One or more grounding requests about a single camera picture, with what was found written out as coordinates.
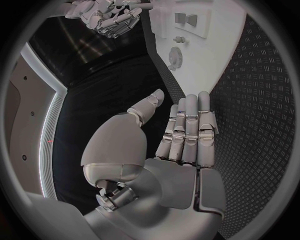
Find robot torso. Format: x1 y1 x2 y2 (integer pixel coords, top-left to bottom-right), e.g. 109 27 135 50
3 42 70 202

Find white task board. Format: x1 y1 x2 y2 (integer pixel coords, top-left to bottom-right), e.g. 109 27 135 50
148 0 249 99

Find grey square block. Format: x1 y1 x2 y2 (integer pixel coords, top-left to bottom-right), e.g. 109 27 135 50
174 12 187 25

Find grey gear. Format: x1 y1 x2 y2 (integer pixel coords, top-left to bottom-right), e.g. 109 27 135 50
167 46 184 71

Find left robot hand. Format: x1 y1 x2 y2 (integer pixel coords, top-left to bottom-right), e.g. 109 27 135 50
80 89 227 240

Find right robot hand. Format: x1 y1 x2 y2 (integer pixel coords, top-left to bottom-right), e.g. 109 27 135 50
81 7 144 39

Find grey wedge block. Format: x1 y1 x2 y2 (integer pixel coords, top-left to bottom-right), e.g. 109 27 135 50
185 14 199 27

